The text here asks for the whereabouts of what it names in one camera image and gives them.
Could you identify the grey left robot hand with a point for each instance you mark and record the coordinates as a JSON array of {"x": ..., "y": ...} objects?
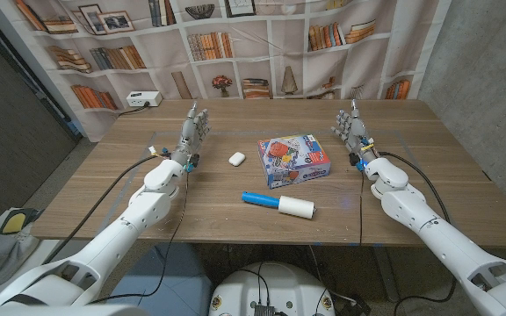
[{"x": 190, "y": 134}]

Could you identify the colourful Snap Circuits box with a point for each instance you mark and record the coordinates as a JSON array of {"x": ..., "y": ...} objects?
[{"x": 292, "y": 160}]

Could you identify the yellow and black floor object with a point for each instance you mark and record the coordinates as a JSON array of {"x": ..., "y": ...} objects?
[{"x": 13, "y": 223}]

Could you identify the white floor board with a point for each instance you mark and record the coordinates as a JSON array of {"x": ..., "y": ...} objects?
[{"x": 48, "y": 250}]

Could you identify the white AirPods case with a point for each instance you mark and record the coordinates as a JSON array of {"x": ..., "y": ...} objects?
[{"x": 236, "y": 159}]

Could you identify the blue grey stool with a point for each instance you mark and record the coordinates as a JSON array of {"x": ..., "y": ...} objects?
[{"x": 165, "y": 285}]

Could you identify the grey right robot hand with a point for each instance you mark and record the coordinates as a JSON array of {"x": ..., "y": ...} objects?
[{"x": 356, "y": 131}]

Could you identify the white power strip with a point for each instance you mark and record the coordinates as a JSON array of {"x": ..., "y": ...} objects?
[{"x": 143, "y": 98}]

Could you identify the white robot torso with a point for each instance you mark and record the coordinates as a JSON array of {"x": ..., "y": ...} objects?
[{"x": 279, "y": 289}]

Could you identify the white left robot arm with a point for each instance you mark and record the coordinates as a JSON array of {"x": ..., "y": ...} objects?
[{"x": 117, "y": 228}]

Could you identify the printed bookshelf backdrop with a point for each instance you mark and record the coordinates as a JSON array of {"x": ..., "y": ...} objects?
[{"x": 253, "y": 57}]

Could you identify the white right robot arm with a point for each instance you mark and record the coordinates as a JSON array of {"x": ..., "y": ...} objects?
[{"x": 433, "y": 228}]

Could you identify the grey table leg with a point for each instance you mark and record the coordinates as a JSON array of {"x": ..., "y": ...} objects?
[{"x": 385, "y": 272}]

